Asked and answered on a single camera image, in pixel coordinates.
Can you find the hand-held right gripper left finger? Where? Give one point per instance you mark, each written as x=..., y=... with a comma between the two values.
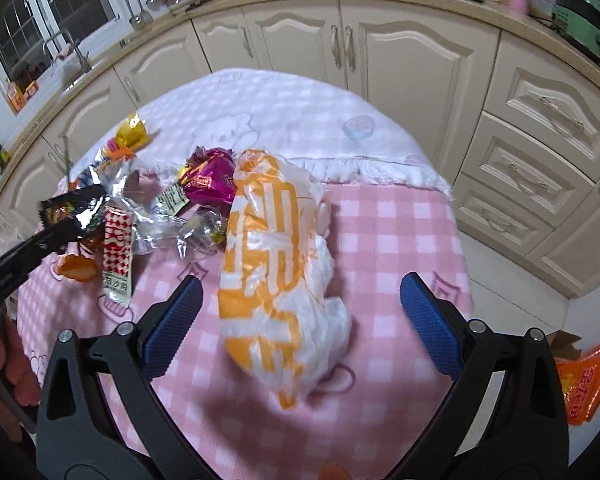
x=175, y=325

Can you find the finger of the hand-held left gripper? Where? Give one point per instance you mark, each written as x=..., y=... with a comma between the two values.
x=42, y=246

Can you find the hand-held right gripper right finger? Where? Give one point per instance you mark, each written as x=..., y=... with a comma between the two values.
x=430, y=325

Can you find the orange snack packet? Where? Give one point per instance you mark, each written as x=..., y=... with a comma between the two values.
x=77, y=267

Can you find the black snack wrapper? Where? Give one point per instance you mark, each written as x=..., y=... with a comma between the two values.
x=70, y=207

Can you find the red white checked wrapper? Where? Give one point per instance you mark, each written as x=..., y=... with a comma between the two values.
x=116, y=245

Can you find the clear plastic wrapper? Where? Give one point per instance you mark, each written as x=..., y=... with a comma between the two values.
x=127, y=182
x=155, y=232

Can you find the clear candy wrapper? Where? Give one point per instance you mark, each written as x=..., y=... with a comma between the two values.
x=205, y=232

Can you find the white orange plastic bag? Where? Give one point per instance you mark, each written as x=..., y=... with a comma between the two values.
x=260, y=260

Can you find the orange multicolour candy wrapper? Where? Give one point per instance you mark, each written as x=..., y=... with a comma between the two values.
x=115, y=152

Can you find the green label wrapper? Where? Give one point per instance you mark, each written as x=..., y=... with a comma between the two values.
x=172, y=200

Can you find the yellow foil wrapper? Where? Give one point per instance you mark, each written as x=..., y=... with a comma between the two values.
x=132, y=132

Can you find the magenta foil wrapper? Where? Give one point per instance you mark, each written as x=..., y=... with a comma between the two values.
x=210, y=180

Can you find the person's left hand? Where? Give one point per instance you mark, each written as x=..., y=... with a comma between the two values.
x=17, y=370

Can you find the person's right hand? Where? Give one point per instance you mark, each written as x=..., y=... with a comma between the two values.
x=336, y=472

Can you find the pink checked blanket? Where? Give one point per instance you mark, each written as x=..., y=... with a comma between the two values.
x=380, y=240

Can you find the cream cabinet drawer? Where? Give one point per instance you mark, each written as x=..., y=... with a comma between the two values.
x=555, y=105
x=520, y=170
x=500, y=220

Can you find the cardboard box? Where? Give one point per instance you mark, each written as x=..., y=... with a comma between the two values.
x=565, y=345

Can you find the orange packet on windowsill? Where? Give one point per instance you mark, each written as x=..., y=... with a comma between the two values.
x=20, y=95

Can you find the large orange bag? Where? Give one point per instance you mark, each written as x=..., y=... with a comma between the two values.
x=590, y=380

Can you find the metal sink faucet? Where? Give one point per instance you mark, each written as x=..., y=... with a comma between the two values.
x=82, y=55

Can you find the small clear plastic lid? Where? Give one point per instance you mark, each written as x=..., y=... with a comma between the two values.
x=358, y=127

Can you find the kitchen window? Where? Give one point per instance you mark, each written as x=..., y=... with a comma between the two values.
x=55, y=0

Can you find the cream kitchen cabinet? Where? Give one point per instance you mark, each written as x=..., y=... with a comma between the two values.
x=405, y=50

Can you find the green kitchen appliance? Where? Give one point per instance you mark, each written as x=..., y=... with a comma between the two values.
x=580, y=20

